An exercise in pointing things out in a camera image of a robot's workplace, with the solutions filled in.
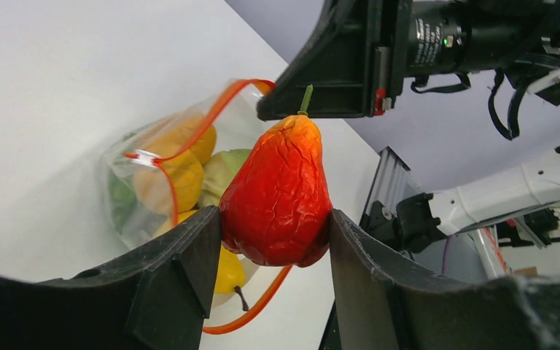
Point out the green lettuce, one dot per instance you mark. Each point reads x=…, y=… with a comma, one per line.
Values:
x=122, y=200

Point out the yellow lemon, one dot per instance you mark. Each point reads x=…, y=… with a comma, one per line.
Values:
x=174, y=186

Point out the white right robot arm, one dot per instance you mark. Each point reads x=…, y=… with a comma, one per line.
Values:
x=526, y=196

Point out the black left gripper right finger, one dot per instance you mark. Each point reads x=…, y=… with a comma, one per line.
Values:
x=384, y=300

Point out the clear orange zip bag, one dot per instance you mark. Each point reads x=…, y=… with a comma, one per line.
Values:
x=232, y=114

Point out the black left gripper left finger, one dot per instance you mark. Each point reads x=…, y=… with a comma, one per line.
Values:
x=156, y=296

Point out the yellow pear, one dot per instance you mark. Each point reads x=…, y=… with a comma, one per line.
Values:
x=231, y=276

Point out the yellow bell pepper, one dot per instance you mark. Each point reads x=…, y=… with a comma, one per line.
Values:
x=172, y=132

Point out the green round fruit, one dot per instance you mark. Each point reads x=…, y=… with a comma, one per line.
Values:
x=219, y=172

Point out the red tomato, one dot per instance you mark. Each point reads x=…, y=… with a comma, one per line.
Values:
x=275, y=211

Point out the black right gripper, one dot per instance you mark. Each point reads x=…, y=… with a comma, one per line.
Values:
x=419, y=39

